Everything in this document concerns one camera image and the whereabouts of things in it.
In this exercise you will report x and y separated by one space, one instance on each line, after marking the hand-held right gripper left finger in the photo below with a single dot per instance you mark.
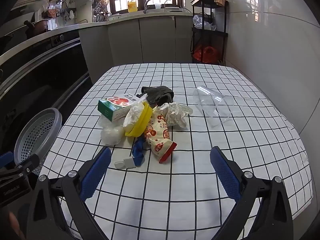
96 172

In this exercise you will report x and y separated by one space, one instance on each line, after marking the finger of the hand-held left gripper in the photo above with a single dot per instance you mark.
6 159
26 166

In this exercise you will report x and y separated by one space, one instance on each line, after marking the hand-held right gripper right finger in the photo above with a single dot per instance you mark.
225 175

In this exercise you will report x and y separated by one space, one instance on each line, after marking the grey perforated plastic basket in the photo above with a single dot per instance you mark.
37 135

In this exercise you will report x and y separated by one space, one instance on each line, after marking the yellow plastic bowl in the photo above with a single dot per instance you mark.
142 125

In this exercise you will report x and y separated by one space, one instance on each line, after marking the white paper wrapper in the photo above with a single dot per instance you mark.
175 115

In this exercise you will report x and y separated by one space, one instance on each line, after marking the small white plastic hook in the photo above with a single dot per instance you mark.
122 164

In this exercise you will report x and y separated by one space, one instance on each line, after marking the white crumpled plastic bag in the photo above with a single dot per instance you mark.
111 135

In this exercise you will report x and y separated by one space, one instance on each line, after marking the black checked white tablecloth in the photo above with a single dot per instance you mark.
175 180

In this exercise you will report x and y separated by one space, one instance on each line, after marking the green white cardboard box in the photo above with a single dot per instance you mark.
112 107

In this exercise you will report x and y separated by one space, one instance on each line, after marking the orange cream snack packet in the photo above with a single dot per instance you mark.
157 140

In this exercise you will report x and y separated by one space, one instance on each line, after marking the clear plastic container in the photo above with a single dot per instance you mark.
212 105

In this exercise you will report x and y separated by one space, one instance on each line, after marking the black built-in oven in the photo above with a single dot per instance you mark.
37 75

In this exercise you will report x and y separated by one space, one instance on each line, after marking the dark grey cloth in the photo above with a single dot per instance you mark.
160 93

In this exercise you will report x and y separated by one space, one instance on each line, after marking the red plastic bag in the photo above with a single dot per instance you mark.
206 53

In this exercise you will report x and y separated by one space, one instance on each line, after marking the copper cooking pot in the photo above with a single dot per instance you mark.
37 27

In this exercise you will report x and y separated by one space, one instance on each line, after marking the black metal shelf rack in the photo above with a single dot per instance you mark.
226 37

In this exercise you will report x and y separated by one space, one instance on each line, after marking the grey kitchen cabinet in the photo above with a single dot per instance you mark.
150 42

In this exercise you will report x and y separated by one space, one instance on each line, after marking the clear plastic bags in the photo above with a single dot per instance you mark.
203 23

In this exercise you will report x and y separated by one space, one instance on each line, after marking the yellow bottle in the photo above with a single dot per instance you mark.
132 6

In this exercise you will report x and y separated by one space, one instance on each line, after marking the metal kitchen faucet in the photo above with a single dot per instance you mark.
147 3

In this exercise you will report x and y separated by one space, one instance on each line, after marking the white cup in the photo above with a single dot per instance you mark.
157 6

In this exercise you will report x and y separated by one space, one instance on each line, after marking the wall utensil rack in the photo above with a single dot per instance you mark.
56 11

